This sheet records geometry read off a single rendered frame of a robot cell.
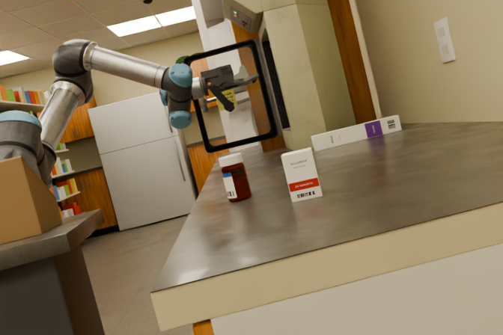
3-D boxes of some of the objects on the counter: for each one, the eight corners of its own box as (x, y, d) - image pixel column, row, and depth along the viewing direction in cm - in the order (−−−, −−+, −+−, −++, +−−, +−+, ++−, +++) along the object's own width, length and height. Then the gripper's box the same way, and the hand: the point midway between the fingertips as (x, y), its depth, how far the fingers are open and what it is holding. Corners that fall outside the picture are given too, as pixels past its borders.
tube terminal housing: (346, 132, 180) (301, -58, 175) (370, 134, 147) (316, -100, 143) (285, 147, 179) (239, -43, 175) (297, 152, 146) (240, -82, 142)
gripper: (197, 69, 151) (254, 55, 151) (201, 75, 170) (252, 63, 170) (203, 94, 151) (260, 80, 152) (206, 98, 170) (257, 85, 171)
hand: (258, 78), depth 161 cm, fingers open, 14 cm apart
